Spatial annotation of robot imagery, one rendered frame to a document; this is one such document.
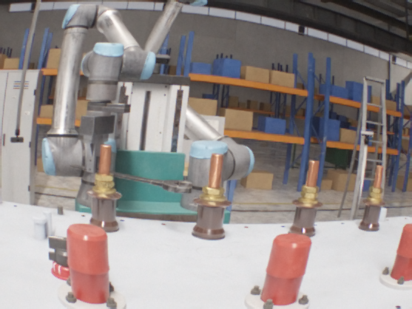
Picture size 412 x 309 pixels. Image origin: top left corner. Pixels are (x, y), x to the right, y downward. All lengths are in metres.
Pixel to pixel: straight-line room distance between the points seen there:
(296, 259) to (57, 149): 1.20
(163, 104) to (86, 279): 1.48
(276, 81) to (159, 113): 7.50
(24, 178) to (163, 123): 3.85
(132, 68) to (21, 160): 4.43
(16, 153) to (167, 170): 3.88
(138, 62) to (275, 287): 0.84
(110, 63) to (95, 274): 0.68
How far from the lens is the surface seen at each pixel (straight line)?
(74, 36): 1.80
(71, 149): 1.74
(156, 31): 2.25
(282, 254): 0.72
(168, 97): 2.06
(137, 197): 2.00
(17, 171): 5.73
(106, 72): 1.20
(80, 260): 0.66
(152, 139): 2.06
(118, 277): 0.84
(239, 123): 9.32
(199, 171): 1.92
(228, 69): 9.13
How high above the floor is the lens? 1.70
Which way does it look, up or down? 7 degrees down
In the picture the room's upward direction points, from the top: 6 degrees clockwise
